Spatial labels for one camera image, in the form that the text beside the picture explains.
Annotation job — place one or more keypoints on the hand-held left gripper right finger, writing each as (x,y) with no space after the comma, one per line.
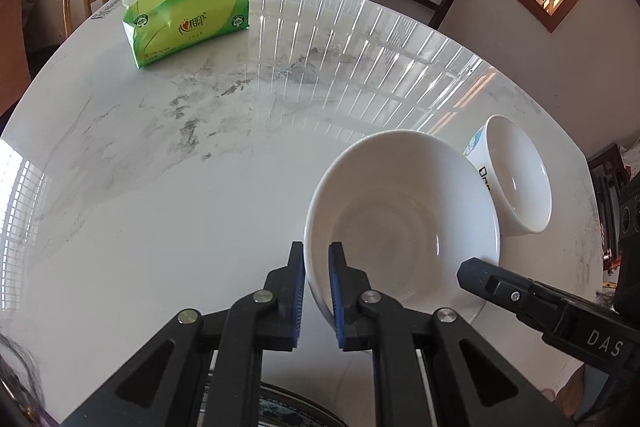
(336,302)

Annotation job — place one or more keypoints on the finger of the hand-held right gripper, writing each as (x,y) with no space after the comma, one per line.
(505,294)

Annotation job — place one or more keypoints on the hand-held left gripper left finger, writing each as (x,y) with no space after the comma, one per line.
(297,297)

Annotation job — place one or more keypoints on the white and pink rabbit bowl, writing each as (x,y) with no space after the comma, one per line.
(400,217)

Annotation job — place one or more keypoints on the blue and white patterned plate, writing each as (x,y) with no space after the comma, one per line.
(300,407)

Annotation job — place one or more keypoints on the white bowl with blue print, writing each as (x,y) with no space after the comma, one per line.
(520,177)

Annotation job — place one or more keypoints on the green tissue pack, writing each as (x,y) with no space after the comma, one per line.
(190,22)

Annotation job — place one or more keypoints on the orange cloth cover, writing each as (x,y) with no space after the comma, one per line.
(17,32)

